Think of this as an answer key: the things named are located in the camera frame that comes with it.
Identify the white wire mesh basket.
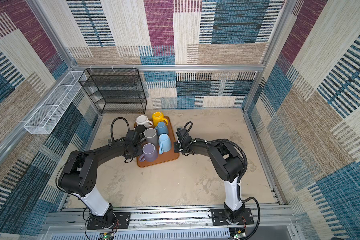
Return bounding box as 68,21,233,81
24,71,83,135

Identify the grey mug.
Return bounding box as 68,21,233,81
144,128,159,147

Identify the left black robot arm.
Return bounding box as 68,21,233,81
56,117,143,229

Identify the black wire shelf rack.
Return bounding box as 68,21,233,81
79,68,147,114

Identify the brown plastic tray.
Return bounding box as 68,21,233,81
137,115,180,168

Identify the aluminium mounting rail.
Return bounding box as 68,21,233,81
38,203,304,240

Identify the teal blue mug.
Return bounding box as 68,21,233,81
155,122,169,136

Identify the black mug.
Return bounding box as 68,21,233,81
134,125,147,135

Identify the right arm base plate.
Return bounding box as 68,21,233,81
207,208,255,226

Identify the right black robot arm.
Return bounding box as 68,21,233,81
174,121,255,225

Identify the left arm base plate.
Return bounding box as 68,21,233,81
86,212,131,231

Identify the purple mug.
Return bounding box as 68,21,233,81
139,143,158,162

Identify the white mug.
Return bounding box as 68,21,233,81
136,115,153,129

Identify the yellow mug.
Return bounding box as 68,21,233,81
152,112,169,127

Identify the light blue mug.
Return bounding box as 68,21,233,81
159,134,172,155

